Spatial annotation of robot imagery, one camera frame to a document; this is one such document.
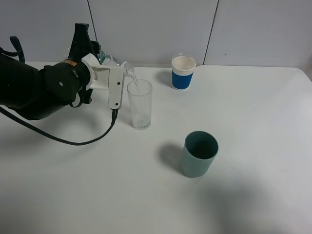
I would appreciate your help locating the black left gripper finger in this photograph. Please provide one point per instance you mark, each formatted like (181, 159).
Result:
(81, 44)
(96, 49)

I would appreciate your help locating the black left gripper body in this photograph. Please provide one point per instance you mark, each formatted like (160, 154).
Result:
(80, 72)

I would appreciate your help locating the clear bottle green label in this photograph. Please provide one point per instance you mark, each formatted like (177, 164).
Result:
(108, 60)

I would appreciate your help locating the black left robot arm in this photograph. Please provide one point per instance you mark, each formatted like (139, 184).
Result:
(36, 94)

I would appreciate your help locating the blue white paper cup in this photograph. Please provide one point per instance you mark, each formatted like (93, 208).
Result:
(183, 67)

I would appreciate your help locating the teal green cup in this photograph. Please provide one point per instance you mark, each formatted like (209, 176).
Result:
(199, 151)

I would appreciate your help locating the tall clear glass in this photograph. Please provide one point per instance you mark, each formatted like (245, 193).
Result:
(140, 101)

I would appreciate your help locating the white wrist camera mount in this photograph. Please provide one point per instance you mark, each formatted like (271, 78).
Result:
(103, 77)

